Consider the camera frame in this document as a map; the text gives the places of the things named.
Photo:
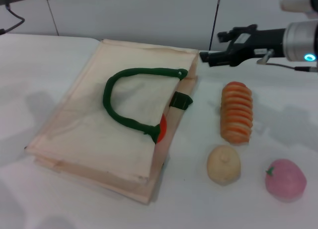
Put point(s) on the orange striped spiral bread toy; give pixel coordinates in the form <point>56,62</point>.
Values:
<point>236,112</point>

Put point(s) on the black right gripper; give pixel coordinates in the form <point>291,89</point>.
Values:
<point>258,42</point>

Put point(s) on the pink toy peach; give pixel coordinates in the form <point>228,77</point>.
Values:
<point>285,181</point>

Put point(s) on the beige toy potato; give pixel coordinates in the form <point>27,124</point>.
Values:
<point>223,167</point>

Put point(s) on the orange toy fruit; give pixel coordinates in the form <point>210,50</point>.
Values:
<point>163,129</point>

